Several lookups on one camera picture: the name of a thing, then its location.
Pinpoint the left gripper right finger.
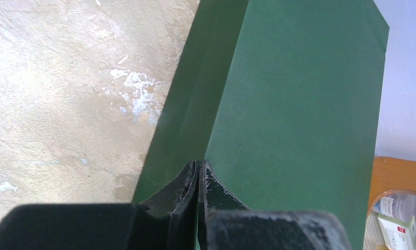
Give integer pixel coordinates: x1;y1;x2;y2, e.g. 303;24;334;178
197;160;351;249

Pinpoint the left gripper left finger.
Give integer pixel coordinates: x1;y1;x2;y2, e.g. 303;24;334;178
0;161;199;249

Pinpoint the green paper bag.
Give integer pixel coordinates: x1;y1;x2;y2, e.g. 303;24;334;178
133;1;389;249

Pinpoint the orange wooden shelf rack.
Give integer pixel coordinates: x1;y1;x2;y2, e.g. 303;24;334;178
363;156;416;250

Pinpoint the white small box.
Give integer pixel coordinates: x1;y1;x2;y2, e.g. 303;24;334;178
377;214;416;250

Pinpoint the small grey jar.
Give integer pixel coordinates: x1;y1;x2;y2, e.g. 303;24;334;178
373;193;415;222

